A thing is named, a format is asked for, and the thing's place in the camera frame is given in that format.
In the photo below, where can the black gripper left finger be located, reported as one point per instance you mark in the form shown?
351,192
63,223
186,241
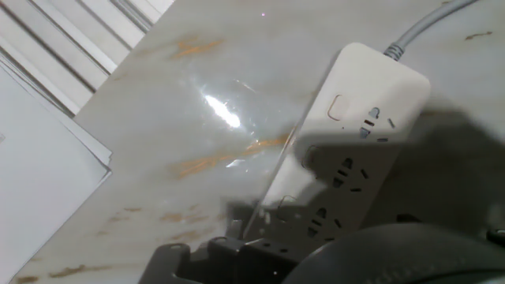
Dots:
256,262

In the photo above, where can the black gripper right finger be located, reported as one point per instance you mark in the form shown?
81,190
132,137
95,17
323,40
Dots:
498,236

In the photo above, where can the white four-socket power strip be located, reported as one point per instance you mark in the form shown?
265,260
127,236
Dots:
367,90

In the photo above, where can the clear plastic film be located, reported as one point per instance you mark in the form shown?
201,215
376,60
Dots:
229,118

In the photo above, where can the white printed paper sheet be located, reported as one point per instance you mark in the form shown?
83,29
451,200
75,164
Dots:
43,173

